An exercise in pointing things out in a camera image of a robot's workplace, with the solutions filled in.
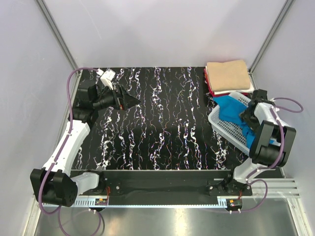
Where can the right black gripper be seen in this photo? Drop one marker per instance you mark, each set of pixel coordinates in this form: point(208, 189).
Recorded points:
point(244, 115)

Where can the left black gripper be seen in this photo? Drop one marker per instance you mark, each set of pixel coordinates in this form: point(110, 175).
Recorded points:
point(123, 100)

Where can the blue t shirt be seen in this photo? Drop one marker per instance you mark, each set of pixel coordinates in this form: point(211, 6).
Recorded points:
point(230, 110)

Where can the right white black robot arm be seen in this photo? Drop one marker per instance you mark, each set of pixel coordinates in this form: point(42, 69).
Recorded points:
point(273, 139)

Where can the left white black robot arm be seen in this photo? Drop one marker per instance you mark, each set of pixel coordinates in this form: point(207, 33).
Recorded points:
point(52, 184)

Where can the white perforated plastic basket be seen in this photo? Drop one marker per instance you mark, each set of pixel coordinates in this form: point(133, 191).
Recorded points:
point(230, 131)

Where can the folded beige t shirt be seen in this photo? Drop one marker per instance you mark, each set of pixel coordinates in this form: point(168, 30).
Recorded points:
point(230, 75)

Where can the folded red t shirt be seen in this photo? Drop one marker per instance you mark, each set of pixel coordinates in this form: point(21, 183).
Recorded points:
point(209, 87)

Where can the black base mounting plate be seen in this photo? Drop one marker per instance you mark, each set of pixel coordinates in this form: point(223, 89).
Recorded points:
point(122, 182)

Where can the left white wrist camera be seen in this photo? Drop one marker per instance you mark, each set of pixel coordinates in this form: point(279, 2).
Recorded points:
point(106, 77)

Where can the aluminium frame rail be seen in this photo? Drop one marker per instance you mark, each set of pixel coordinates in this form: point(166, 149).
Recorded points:
point(277, 188)

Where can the white slotted cable duct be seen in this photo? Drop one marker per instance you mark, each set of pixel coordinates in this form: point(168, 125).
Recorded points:
point(154, 202)

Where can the left aluminium corner post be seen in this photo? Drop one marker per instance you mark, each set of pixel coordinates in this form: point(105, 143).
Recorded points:
point(56, 32)

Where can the aluminium corner post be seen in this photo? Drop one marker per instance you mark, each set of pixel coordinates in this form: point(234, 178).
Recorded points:
point(271, 34)
point(56, 32)

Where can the right aluminium corner post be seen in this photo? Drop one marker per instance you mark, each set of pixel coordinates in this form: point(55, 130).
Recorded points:
point(271, 34)

